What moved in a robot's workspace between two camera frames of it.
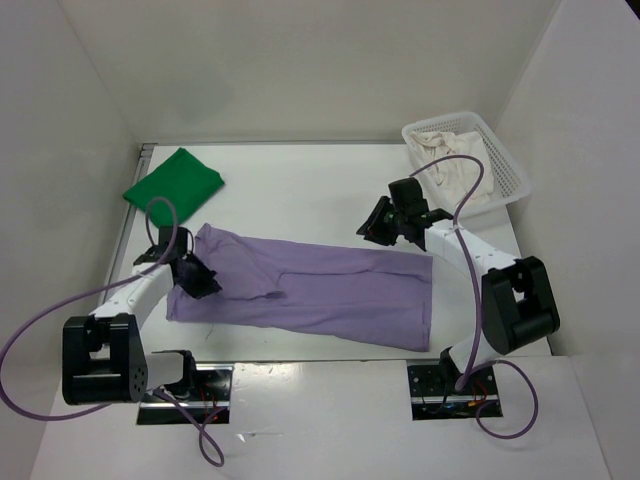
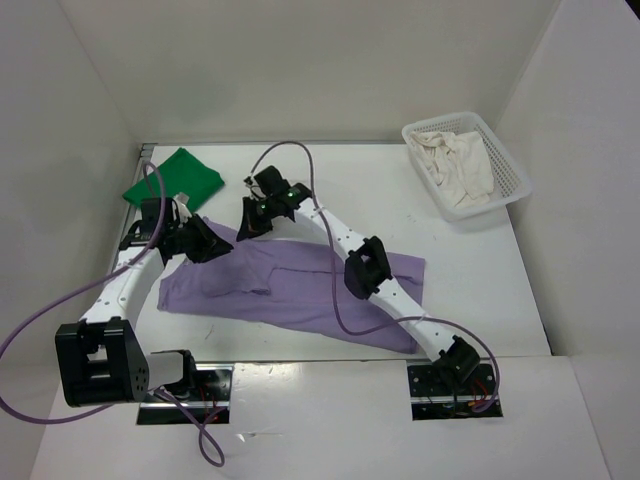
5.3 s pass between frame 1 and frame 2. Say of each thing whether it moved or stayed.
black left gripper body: moved
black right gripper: moved
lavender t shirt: stayed
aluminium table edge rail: stayed
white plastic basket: stayed
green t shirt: stayed
